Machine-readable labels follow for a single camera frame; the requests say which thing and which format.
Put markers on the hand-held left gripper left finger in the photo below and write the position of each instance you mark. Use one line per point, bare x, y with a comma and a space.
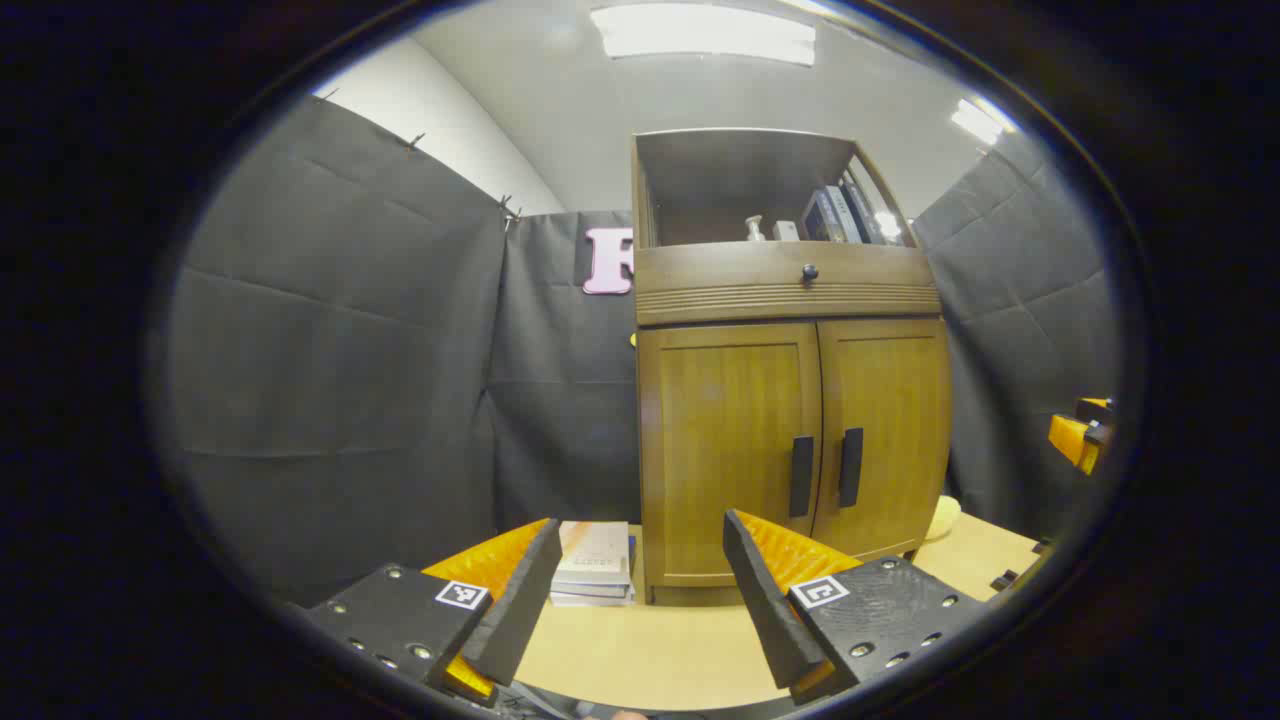
525, 600

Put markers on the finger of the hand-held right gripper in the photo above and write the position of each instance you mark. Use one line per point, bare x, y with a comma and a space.
1075, 438

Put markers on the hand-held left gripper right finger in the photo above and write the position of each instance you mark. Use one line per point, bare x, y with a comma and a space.
770, 610

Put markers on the wooden shoe cabinet door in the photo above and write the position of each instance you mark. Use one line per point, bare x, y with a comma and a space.
895, 420
720, 440

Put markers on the brown wooden shoe cabinet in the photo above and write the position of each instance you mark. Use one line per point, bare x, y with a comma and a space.
750, 180

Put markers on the wooden cabinet drawer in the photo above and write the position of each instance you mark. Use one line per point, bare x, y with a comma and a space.
720, 275

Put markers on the thin white book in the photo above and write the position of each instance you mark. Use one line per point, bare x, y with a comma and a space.
590, 601
590, 590

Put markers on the yellow round sponge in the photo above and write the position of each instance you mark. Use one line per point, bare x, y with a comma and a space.
943, 518

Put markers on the black table clamp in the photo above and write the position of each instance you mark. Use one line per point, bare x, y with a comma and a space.
1004, 580

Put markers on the black backdrop cloth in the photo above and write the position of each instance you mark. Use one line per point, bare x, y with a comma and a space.
340, 350

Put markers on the ceiling light panel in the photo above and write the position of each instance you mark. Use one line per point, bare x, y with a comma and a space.
980, 120

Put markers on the small white box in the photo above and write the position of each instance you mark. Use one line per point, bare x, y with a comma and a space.
786, 231

